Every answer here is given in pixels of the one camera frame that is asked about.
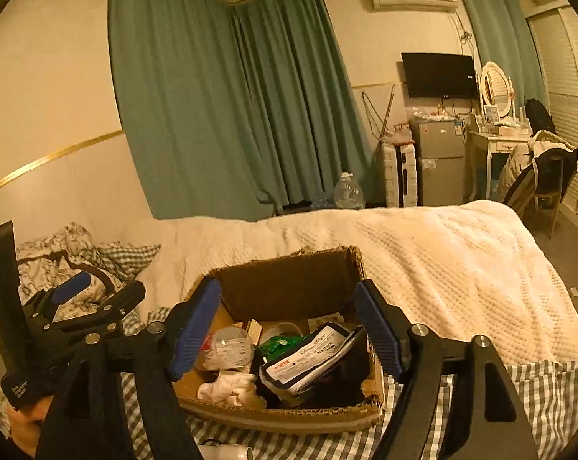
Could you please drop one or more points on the black television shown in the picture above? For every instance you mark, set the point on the black television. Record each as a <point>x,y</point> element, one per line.
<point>437,74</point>

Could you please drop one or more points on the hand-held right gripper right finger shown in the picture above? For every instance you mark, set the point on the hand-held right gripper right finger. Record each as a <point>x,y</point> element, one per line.
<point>380,330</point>

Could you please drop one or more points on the small picture frame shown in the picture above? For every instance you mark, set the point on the small picture frame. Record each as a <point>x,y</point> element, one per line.
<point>490,113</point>

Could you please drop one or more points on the plastic-wrapped small water bottles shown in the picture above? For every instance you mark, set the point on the plastic-wrapped small water bottles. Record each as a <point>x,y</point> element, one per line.
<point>323,200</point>

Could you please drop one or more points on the clear plastic bag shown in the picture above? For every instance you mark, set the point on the clear plastic bag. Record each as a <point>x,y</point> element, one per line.
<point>399,136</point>

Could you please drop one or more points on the cream knitted blanket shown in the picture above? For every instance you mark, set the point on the cream knitted blanket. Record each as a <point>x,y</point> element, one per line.
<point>461,273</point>

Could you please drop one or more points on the white louvred wardrobe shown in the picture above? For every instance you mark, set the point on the white louvred wardrobe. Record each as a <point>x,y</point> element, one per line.
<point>571,105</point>

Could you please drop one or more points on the wooden chair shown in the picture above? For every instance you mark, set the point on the wooden chair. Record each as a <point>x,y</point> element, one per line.
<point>556,201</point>

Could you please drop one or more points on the white soft toy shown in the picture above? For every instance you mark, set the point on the white soft toy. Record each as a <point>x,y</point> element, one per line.
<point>226,388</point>

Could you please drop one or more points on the person's left hand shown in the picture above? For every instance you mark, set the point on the person's left hand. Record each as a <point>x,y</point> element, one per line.
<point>27,426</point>

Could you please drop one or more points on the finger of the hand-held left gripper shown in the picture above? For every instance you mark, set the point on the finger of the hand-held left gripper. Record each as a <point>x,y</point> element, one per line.
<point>70,286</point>
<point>121,302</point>

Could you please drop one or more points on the floral tissue pack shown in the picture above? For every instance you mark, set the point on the floral tissue pack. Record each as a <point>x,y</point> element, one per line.
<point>313,359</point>

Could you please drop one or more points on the small beige carton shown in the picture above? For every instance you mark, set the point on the small beige carton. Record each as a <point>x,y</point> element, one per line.
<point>256,331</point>

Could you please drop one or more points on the green curtain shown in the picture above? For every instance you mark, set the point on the green curtain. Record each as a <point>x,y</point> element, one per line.
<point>293,81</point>
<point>495,33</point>
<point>173,81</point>

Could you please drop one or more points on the small grey refrigerator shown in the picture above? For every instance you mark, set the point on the small grey refrigerator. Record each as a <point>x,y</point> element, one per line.
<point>437,172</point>

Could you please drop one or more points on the green packet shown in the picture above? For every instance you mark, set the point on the green packet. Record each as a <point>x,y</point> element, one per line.
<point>279,345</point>

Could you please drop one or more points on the black bag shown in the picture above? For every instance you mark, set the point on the black bag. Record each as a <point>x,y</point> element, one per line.
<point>538,115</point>

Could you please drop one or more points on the cardboard box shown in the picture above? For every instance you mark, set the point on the cardboard box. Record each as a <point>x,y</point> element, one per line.
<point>293,287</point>

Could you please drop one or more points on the oval white mirror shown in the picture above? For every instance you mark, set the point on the oval white mirror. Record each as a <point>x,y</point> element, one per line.
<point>497,84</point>

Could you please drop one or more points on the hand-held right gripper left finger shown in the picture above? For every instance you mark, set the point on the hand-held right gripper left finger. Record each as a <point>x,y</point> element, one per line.
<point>195,330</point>

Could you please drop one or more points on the large clear water bottle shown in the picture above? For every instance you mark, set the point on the large clear water bottle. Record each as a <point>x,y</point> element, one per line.
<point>348,194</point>

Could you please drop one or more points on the white dressing table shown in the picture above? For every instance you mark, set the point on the white dressing table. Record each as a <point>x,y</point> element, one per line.
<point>490,141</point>

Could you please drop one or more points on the grey checked bedsheet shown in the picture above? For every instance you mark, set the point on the grey checked bedsheet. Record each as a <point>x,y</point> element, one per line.
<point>547,393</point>

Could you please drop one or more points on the clear plastic cup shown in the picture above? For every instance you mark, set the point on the clear plastic cup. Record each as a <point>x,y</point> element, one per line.
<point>226,347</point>

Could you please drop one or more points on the cream and dark padded jacket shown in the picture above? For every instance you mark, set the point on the cream and dark padded jacket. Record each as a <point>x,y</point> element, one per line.
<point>543,148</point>

